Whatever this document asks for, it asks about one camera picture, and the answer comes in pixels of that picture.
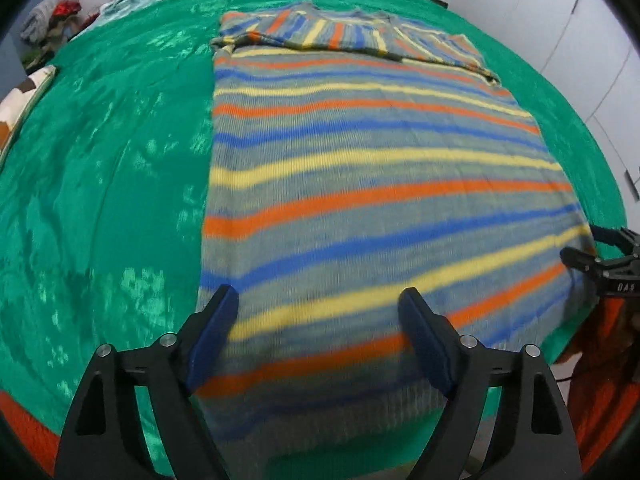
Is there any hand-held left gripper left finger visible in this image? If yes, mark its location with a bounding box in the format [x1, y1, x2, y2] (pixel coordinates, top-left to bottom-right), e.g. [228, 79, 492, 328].
[54, 284, 240, 480]

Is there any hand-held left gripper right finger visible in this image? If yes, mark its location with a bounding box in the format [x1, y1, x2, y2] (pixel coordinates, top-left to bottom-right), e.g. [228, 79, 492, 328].
[397, 287, 583, 480]

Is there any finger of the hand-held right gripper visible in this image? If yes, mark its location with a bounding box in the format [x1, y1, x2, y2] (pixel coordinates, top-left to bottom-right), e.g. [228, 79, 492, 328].
[560, 246, 608, 282]
[590, 225, 640, 257]

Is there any striped knit sweater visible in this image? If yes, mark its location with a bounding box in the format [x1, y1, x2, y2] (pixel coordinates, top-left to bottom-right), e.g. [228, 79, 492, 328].
[195, 1, 598, 466]

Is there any orange bed sheet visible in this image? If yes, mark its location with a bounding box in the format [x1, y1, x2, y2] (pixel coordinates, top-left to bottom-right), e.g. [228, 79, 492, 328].
[0, 300, 640, 476]

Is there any green floral blanket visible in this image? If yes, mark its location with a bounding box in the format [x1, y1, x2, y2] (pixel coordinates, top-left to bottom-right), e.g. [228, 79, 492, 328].
[0, 0, 628, 478]

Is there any white wardrobe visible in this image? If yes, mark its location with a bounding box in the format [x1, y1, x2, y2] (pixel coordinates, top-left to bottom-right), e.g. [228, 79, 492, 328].
[400, 0, 640, 201]

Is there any white brown patterned pillow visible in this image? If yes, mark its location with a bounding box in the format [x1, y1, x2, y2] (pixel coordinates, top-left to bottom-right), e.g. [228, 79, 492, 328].
[0, 65, 58, 161]

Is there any grey knitted cloth bundle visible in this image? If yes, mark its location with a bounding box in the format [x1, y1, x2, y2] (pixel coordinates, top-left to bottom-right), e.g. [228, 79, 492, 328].
[20, 0, 81, 45]

